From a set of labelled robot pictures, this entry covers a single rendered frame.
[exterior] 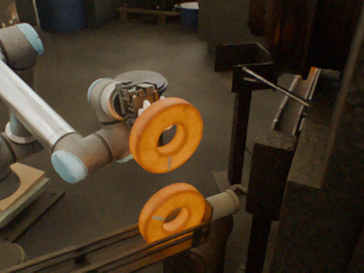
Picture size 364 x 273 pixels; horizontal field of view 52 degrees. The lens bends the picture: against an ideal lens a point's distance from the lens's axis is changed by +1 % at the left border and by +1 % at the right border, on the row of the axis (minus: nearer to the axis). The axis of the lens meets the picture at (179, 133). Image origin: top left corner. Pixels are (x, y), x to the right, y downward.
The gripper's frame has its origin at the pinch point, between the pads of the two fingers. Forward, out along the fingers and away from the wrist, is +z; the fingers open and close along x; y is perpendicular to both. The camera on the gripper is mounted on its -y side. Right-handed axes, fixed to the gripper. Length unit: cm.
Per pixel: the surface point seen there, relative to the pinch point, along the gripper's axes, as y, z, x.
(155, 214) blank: -17.6, -1.0, -5.2
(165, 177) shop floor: -65, -107, 47
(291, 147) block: -13.0, 2.1, 30.5
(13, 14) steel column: 36, -329, 21
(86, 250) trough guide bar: -23.2, -7.2, -18.9
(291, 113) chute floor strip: -19, -31, 65
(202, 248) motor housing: -37.9, -9.6, 9.5
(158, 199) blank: -15.0, -1.5, -3.6
